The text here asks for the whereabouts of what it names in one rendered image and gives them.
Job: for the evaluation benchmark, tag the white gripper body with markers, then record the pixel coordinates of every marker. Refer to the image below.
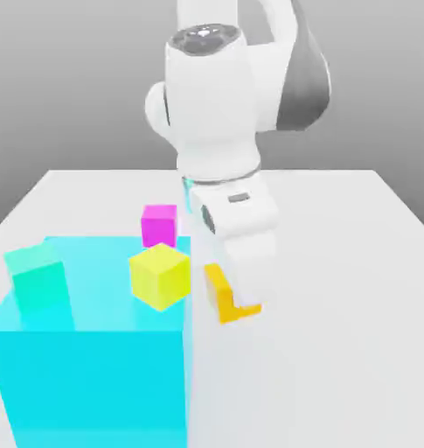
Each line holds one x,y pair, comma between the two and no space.
250,266

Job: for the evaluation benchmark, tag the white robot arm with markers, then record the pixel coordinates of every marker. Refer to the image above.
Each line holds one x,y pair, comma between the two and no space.
211,105

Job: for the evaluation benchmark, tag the small yellow cube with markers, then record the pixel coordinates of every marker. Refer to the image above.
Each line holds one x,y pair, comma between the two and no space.
159,276

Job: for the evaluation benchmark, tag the small mint green cube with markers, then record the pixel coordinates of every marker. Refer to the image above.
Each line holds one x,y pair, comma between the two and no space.
40,287

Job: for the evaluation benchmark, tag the large cyan box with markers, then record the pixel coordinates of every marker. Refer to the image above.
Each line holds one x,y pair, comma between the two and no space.
92,385

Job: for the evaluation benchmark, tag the small magenta cube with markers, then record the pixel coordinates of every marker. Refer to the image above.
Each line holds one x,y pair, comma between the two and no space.
158,225

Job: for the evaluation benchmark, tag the small orange cube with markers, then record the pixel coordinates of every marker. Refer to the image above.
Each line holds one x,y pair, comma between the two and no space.
221,297

